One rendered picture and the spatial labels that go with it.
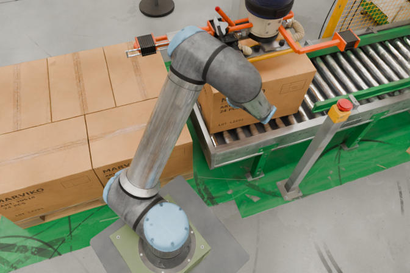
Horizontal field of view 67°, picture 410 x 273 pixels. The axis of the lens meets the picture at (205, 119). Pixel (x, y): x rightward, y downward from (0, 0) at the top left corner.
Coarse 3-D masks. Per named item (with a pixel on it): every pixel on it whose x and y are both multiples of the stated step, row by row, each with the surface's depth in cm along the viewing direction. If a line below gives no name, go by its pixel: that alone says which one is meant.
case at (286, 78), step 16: (288, 32) 185; (256, 64) 169; (272, 64) 170; (288, 64) 170; (304, 64) 170; (272, 80) 164; (288, 80) 168; (304, 80) 173; (208, 96) 169; (224, 96) 162; (272, 96) 176; (288, 96) 181; (208, 112) 179; (224, 112) 174; (240, 112) 180; (288, 112) 197; (208, 128) 189; (224, 128) 189
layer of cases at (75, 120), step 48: (96, 48) 231; (0, 96) 202; (48, 96) 203; (96, 96) 205; (144, 96) 206; (0, 144) 182; (48, 144) 183; (96, 144) 184; (192, 144) 191; (0, 192) 166; (48, 192) 180; (96, 192) 199
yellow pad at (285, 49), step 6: (282, 42) 156; (252, 48) 156; (258, 48) 153; (282, 48) 157; (288, 48) 157; (252, 54) 154; (258, 54) 154; (264, 54) 154; (270, 54) 155; (276, 54) 155; (282, 54) 157; (252, 60) 152; (258, 60) 154
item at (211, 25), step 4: (208, 20) 147; (212, 20) 148; (220, 20) 149; (224, 20) 147; (208, 24) 146; (212, 24) 147; (212, 28) 144; (228, 28) 144; (212, 32) 143; (216, 32) 143; (228, 32) 146; (216, 36) 145
